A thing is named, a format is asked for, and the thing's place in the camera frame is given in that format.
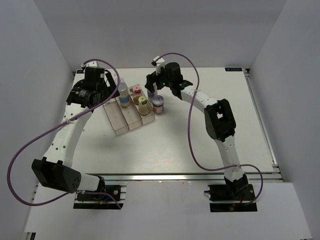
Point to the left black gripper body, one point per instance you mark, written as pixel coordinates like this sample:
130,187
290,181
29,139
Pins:
105,91

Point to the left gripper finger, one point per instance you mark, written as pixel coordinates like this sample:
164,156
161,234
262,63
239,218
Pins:
108,92
110,79

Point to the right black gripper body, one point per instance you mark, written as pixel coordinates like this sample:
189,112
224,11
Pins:
162,80

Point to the silver lid jar blue label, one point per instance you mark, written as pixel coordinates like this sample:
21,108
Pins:
151,95

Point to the pink cap spice bottle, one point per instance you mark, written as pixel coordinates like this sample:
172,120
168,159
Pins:
136,93

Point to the yellow cap white bottle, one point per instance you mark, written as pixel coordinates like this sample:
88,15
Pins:
143,107

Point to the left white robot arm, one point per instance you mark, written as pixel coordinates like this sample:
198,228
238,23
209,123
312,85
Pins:
55,170

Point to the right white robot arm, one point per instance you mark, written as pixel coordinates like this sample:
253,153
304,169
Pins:
219,120

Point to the white lid jar right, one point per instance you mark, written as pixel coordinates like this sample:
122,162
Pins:
158,104

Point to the left clear organizer tray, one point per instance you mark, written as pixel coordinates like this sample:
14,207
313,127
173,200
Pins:
116,117

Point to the right clear organizer tray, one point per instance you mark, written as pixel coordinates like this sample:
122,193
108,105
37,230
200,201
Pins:
145,118

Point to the blue sticker right corner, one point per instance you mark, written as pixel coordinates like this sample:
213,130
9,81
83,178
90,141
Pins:
233,69

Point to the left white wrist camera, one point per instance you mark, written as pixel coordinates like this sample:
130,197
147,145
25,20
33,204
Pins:
92,63

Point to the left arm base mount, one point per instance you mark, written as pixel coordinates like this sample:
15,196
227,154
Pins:
108,196

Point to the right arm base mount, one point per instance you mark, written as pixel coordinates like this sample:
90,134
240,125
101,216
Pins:
224,198

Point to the aluminium front rail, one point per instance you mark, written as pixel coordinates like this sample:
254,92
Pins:
187,177

